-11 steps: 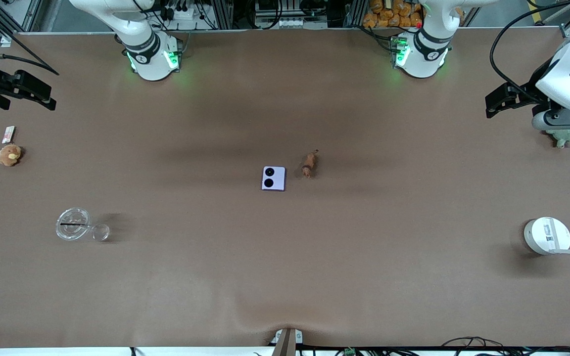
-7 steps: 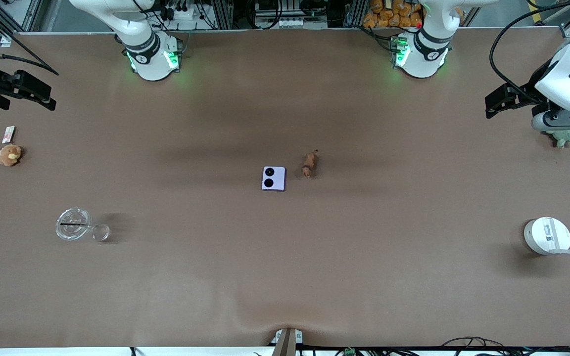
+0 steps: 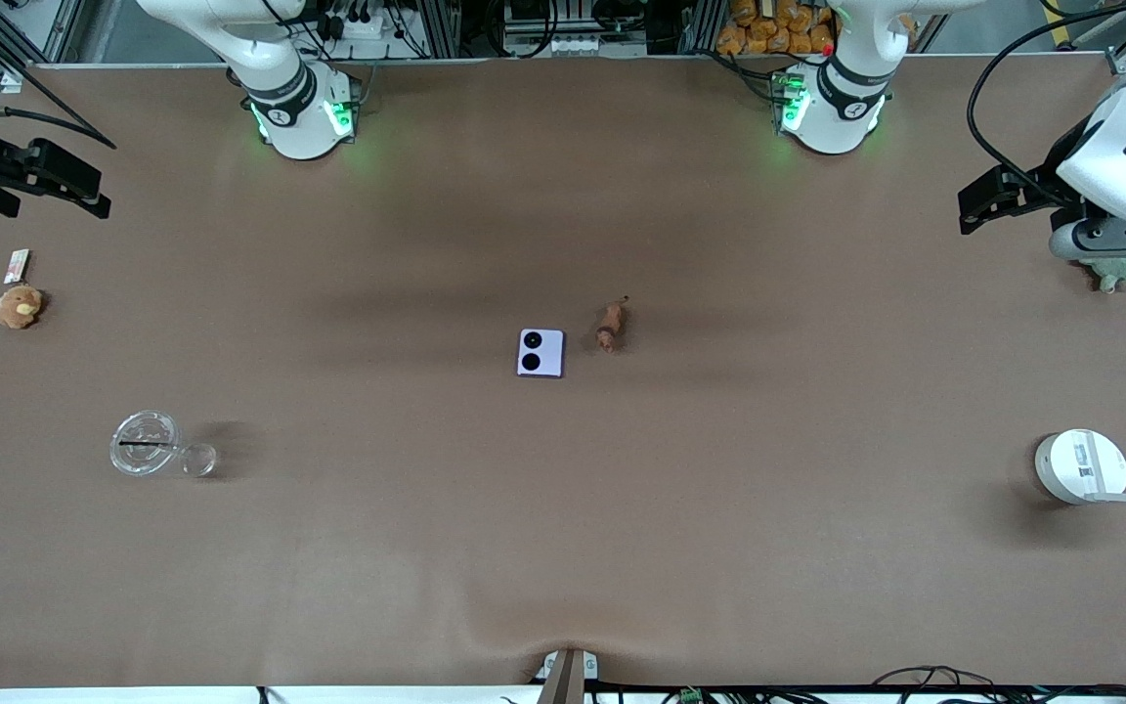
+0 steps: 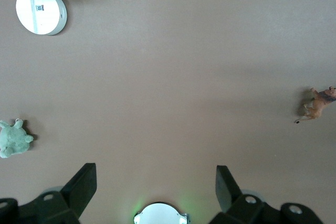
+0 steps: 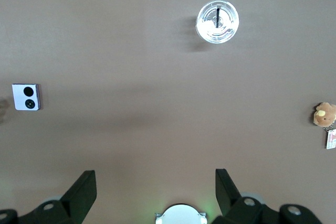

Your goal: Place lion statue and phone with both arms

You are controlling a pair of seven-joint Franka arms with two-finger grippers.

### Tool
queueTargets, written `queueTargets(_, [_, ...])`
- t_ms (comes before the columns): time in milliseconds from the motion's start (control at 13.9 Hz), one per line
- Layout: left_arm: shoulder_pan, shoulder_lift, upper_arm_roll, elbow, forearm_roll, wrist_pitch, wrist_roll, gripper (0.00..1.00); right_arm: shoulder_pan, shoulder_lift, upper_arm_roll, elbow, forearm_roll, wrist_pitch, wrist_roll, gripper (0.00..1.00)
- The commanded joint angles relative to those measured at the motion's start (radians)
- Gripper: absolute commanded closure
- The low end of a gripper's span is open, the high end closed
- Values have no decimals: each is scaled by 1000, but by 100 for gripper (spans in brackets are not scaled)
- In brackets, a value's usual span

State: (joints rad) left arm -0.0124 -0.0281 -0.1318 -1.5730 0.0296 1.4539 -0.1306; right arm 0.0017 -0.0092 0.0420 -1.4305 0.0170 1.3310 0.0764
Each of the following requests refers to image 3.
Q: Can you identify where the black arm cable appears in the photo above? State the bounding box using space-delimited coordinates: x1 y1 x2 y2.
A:
0 104 117 151
967 0 1126 185

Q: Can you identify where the lavender flip phone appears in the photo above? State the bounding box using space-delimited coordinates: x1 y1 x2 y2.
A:
517 329 565 378

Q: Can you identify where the orange plush toy pile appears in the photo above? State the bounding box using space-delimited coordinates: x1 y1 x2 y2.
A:
716 0 838 56

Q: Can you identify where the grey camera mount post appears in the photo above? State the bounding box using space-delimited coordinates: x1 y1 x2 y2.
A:
536 648 599 704

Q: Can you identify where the white power strip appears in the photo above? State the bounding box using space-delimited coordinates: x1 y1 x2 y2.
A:
319 0 410 42

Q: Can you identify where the brown plush toy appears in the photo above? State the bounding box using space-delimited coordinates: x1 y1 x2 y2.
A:
0 285 44 330

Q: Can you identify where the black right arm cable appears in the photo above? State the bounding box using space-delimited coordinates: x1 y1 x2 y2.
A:
0 104 117 151

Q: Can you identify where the green plush turtle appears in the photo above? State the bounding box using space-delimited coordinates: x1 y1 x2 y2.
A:
1081 256 1126 293

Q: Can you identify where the white round-base desk lamp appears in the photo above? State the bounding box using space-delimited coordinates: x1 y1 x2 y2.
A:
1034 428 1126 526

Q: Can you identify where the small brown lion statue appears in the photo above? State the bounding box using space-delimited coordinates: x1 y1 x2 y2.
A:
595 295 630 353

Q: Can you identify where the black table-edge cable bundle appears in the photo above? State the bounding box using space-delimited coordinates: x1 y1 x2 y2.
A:
871 666 1126 704

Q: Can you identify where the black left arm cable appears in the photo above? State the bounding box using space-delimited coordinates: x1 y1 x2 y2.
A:
967 0 1126 185

